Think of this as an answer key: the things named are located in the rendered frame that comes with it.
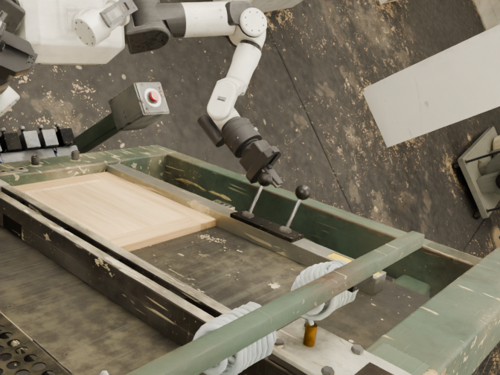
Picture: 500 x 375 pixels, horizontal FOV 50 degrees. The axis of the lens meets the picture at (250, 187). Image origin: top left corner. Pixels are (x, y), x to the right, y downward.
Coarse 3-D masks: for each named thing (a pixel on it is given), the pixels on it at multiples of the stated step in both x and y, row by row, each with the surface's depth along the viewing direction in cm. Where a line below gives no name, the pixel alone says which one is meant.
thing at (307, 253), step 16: (128, 176) 163; (144, 176) 162; (160, 192) 154; (176, 192) 152; (192, 208) 146; (208, 208) 142; (224, 208) 143; (224, 224) 139; (240, 224) 136; (256, 240) 133; (272, 240) 129; (304, 240) 128; (288, 256) 127; (304, 256) 124; (320, 256) 121; (384, 272) 116; (368, 288) 114
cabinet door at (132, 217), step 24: (24, 192) 144; (48, 192) 147; (72, 192) 149; (96, 192) 152; (120, 192) 154; (144, 192) 155; (72, 216) 133; (96, 216) 135; (120, 216) 136; (144, 216) 138; (168, 216) 140; (192, 216) 141; (120, 240) 122; (144, 240) 124
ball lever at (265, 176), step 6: (264, 174) 137; (270, 174) 138; (258, 180) 137; (264, 180) 136; (270, 180) 137; (264, 186) 137; (258, 192) 137; (252, 204) 137; (252, 210) 137; (246, 216) 136; (252, 216) 136
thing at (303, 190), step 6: (300, 186) 130; (306, 186) 130; (300, 192) 129; (306, 192) 129; (300, 198) 130; (306, 198) 130; (294, 210) 130; (294, 216) 130; (288, 222) 129; (282, 228) 129; (288, 228) 129
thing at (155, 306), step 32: (0, 192) 127; (0, 224) 126; (32, 224) 116; (64, 224) 115; (64, 256) 109; (96, 256) 101; (128, 256) 102; (96, 288) 103; (128, 288) 96; (160, 288) 92; (192, 288) 93; (352, 288) 64; (160, 320) 91; (192, 320) 86; (288, 352) 72; (320, 352) 73; (352, 352) 74
